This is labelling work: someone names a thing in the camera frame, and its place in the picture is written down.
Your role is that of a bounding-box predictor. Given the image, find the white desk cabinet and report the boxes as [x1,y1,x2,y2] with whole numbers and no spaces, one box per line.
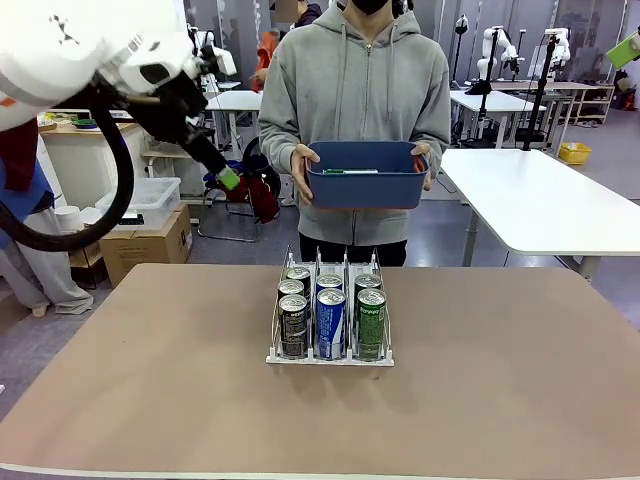
[38,119,169,211]

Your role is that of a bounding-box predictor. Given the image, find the large cardboard box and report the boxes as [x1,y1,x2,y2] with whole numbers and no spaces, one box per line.
[98,202,194,289]

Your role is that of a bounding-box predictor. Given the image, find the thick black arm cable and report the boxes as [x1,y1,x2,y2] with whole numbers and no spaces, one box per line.
[0,97,137,254]

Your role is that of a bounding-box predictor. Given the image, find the black tripod stand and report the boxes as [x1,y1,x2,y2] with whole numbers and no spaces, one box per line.
[522,29,560,152]

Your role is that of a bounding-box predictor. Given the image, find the person in maroon top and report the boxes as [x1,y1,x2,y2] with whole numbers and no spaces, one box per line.
[0,117,95,319]

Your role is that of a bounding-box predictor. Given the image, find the black office chair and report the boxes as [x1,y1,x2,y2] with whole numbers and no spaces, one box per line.
[198,135,284,245]

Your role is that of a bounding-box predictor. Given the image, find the blue Pepsi can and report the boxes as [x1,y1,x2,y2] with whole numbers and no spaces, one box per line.
[316,288,348,362]
[315,273,345,294]

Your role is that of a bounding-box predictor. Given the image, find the blue plastic basket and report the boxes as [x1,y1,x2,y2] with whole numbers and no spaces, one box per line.
[304,140,431,210]

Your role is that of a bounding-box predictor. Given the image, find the white background table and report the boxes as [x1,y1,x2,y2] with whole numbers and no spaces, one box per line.
[204,89,265,152]

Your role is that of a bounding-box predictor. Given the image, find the person's left hand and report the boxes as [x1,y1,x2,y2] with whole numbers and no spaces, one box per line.
[410,142,435,194]

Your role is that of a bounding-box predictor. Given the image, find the large white table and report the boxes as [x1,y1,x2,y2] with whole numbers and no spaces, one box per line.
[439,148,640,279]

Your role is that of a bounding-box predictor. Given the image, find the red jacket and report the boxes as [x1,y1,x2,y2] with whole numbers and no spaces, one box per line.
[232,173,281,225]

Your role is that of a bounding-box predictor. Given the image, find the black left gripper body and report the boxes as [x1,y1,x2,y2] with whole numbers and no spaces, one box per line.
[127,73,209,145]

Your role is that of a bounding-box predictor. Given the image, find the clear plastic storage bin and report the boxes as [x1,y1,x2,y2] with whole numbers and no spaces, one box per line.
[94,177,182,233]

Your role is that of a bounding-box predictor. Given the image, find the black Pepsi can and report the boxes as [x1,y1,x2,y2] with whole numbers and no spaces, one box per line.
[284,265,313,296]
[277,279,307,302]
[278,294,309,359]

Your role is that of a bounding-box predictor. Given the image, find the white paper roll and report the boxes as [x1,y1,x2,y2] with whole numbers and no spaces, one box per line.
[53,205,85,233]

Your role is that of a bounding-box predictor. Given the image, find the gray-sleeved right forearm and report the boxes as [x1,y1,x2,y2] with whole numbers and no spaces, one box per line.
[258,114,302,174]

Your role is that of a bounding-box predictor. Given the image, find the white clear can dispenser rack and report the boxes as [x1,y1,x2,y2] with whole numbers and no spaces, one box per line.
[264,244,396,368]

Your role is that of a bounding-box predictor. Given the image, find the low wooden shelf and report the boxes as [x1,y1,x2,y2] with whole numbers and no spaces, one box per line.
[569,83,617,127]

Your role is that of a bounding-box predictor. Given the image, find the gray-sleeved left forearm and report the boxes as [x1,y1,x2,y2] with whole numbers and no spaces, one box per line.
[423,117,452,176]

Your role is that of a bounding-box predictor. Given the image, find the person in orange hoodie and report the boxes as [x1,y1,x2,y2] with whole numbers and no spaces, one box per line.
[249,28,281,94]

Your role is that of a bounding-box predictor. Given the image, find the person in navy top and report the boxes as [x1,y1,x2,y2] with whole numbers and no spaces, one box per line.
[271,0,324,31]

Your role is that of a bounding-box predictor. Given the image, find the person's right hand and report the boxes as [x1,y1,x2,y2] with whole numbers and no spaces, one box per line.
[291,143,322,207]

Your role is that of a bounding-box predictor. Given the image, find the yellow plastic crate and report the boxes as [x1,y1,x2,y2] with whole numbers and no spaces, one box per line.
[558,142,593,167]

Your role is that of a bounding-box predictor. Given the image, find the person in gray hoodie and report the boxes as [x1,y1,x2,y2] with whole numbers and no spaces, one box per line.
[257,0,452,269]

